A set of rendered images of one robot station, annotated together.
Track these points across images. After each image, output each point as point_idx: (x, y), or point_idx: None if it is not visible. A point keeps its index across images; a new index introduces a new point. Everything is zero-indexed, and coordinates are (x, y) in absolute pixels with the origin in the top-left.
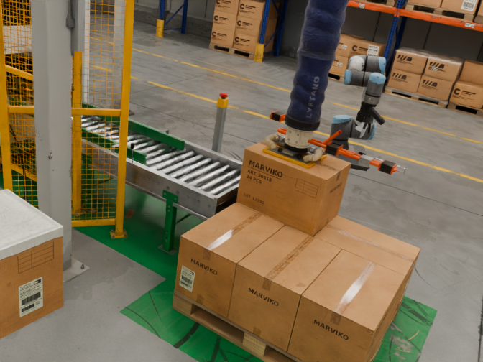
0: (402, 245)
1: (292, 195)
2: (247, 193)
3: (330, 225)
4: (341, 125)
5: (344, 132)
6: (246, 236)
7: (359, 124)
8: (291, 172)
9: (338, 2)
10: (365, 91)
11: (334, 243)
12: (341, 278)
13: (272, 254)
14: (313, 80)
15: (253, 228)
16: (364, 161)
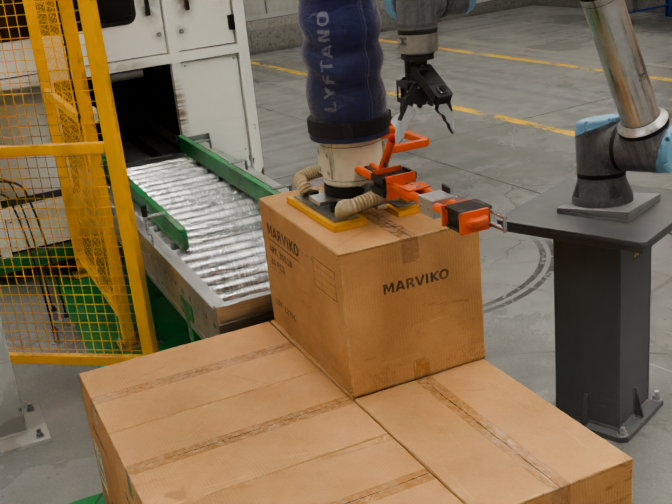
0: (580, 443)
1: (315, 297)
2: (279, 299)
3: (430, 380)
4: (586, 139)
5: (597, 157)
6: (200, 386)
7: (621, 131)
8: (304, 243)
9: None
10: (594, 41)
11: (384, 420)
12: (293, 496)
13: (205, 426)
14: (316, 20)
15: (238, 371)
16: (425, 207)
